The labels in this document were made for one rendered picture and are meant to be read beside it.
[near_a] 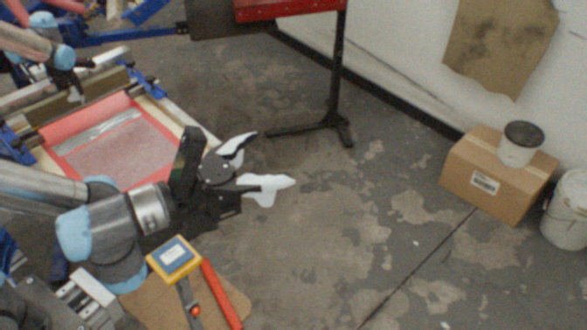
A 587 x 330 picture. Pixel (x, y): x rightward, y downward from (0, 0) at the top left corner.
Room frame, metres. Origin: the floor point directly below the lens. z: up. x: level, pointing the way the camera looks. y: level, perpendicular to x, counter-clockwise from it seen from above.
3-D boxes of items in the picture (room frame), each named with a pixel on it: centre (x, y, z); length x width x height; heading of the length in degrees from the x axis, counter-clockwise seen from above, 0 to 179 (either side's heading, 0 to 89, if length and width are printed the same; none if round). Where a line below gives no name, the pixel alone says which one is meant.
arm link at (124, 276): (0.44, 0.29, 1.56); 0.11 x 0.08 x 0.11; 27
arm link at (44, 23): (1.41, 0.82, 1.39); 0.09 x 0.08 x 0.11; 156
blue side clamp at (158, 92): (1.66, 0.64, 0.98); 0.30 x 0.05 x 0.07; 44
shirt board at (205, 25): (2.22, 0.75, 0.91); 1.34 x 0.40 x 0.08; 104
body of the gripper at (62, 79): (1.41, 0.82, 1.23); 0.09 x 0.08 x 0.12; 134
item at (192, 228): (1.09, 0.47, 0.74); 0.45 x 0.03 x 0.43; 134
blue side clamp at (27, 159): (1.28, 1.04, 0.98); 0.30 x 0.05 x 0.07; 44
